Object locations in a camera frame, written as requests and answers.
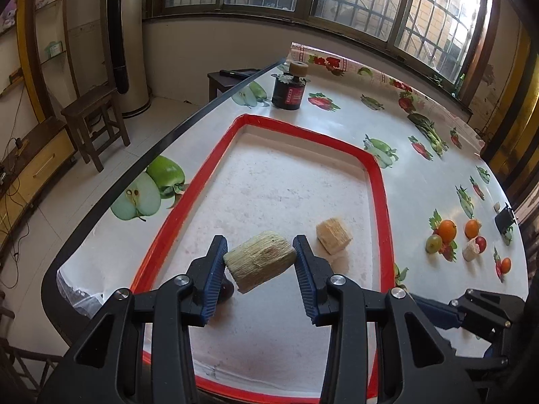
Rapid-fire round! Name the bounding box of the purple plush toy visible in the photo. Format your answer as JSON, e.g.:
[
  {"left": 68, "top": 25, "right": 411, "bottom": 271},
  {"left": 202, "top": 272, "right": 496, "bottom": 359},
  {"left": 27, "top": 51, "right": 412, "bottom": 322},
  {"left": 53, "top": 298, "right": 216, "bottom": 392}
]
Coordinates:
[{"left": 0, "top": 0, "right": 20, "bottom": 30}]

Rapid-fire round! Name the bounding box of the red-rimmed white tray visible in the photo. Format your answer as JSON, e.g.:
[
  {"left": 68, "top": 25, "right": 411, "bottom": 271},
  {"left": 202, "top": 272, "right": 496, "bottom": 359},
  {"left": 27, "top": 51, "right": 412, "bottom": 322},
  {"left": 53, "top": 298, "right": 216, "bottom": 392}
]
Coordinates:
[{"left": 130, "top": 113, "right": 397, "bottom": 400}]

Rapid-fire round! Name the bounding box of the fruit-print tablecloth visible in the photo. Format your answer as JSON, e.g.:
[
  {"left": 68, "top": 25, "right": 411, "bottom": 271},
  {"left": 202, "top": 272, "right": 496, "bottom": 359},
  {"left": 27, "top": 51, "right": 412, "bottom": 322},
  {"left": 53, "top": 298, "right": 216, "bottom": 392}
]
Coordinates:
[{"left": 57, "top": 42, "right": 529, "bottom": 400}]

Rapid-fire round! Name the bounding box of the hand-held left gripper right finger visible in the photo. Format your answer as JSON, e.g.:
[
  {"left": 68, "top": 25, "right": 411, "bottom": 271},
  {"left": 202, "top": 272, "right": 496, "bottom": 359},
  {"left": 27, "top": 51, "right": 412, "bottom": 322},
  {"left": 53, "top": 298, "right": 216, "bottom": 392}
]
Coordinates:
[{"left": 292, "top": 235, "right": 483, "bottom": 404}]

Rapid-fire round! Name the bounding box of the large sugarcane chunk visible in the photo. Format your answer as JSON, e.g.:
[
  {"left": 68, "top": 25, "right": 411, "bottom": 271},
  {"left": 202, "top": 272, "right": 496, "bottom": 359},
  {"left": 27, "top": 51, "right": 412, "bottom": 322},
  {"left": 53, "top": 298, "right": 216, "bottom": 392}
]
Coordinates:
[{"left": 223, "top": 231, "right": 296, "bottom": 294}]

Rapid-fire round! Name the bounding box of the bok choy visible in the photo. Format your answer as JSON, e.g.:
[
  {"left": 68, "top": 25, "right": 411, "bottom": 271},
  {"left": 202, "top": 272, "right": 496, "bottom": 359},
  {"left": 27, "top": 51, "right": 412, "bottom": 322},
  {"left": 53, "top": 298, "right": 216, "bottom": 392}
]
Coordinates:
[{"left": 406, "top": 113, "right": 449, "bottom": 156}]

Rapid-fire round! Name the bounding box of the wooden low cabinet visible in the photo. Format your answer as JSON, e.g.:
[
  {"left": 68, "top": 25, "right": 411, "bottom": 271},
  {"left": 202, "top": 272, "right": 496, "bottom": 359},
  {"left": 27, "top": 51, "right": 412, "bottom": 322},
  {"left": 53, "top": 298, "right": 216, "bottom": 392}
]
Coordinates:
[{"left": 0, "top": 115, "right": 78, "bottom": 220}]

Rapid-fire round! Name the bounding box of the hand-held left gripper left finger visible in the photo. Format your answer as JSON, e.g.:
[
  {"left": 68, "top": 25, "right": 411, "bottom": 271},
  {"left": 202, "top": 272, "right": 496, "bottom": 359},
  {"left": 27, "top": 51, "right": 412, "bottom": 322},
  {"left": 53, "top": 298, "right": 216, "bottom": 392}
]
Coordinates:
[{"left": 38, "top": 235, "right": 230, "bottom": 404}]

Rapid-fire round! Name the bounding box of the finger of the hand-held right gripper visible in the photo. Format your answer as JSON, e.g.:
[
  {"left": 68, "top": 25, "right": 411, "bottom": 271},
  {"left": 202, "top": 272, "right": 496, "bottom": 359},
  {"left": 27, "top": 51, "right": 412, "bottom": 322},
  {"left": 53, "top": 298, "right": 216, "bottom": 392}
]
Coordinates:
[
  {"left": 410, "top": 288, "right": 527, "bottom": 342},
  {"left": 452, "top": 339, "right": 518, "bottom": 388}
]

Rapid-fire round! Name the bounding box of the wooden stool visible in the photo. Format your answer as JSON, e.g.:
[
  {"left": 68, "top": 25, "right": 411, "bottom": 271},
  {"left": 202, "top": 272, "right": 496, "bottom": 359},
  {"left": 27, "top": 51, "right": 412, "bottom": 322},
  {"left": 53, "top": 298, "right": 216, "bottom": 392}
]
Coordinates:
[{"left": 61, "top": 86, "right": 131, "bottom": 173}]

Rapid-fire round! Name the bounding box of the dark wooden chair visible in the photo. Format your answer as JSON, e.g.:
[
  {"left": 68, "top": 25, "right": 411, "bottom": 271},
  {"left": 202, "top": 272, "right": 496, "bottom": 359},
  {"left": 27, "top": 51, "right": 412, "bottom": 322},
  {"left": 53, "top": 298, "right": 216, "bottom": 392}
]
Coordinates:
[{"left": 0, "top": 295, "right": 64, "bottom": 404}]

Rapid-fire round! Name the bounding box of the dark side table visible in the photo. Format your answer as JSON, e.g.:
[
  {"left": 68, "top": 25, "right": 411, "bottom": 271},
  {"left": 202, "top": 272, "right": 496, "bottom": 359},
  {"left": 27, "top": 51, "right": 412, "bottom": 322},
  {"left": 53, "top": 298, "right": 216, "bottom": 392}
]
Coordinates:
[{"left": 208, "top": 68, "right": 262, "bottom": 102}]

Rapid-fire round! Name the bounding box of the wooden wall shelf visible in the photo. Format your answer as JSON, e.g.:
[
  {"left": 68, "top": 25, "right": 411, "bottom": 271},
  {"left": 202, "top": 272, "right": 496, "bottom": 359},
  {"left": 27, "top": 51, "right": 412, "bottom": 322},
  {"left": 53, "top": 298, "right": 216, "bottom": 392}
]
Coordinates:
[{"left": 0, "top": 0, "right": 81, "bottom": 97}]

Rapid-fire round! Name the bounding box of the tower air conditioner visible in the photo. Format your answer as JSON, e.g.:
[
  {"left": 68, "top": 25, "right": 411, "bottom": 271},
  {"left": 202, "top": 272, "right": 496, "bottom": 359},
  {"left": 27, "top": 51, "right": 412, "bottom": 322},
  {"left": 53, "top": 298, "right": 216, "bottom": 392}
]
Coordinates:
[{"left": 107, "top": 0, "right": 150, "bottom": 119}]

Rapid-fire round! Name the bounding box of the dark jar with cork stopper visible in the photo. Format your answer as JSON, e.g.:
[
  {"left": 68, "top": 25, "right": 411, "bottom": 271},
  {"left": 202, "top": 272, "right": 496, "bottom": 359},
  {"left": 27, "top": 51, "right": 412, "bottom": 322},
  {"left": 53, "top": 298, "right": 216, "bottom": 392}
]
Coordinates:
[{"left": 271, "top": 61, "right": 309, "bottom": 111}]

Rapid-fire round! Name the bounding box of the small black device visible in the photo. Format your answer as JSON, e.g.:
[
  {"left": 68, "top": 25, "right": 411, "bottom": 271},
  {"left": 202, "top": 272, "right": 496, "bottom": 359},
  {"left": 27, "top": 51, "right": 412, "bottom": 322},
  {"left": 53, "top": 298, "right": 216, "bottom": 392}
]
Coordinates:
[{"left": 494, "top": 204, "right": 515, "bottom": 234}]

